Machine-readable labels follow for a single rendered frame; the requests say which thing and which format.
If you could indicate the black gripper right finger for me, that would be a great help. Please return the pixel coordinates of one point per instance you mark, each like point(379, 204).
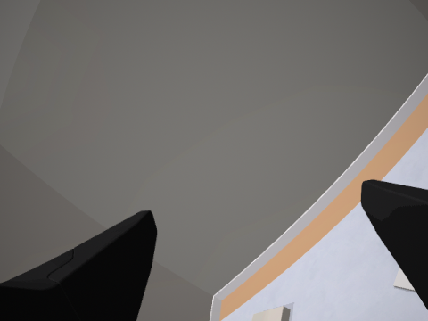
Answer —
point(399, 214)

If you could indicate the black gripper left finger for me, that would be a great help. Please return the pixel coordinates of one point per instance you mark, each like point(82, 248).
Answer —
point(103, 279)

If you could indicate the white flat rectangular pad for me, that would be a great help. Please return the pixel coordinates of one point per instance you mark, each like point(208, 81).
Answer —
point(401, 281)

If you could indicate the beige flat block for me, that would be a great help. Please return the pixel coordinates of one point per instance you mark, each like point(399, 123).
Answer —
point(274, 314)

